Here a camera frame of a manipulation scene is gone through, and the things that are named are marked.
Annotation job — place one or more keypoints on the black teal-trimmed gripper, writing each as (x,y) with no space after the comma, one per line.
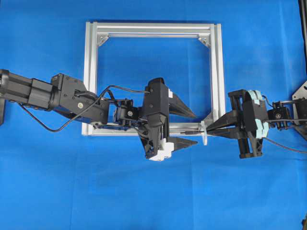
(250,113)

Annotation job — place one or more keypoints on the black white-railed gripper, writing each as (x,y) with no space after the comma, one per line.
(154,121)

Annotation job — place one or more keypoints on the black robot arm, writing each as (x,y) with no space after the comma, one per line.
(280,116)
(69,97)

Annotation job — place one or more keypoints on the blue cloth mat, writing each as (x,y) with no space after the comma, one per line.
(67,181)

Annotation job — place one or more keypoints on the grey metal base plate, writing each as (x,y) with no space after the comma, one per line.
(301,95)

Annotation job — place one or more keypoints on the black vertical post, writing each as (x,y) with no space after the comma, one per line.
(303,17)

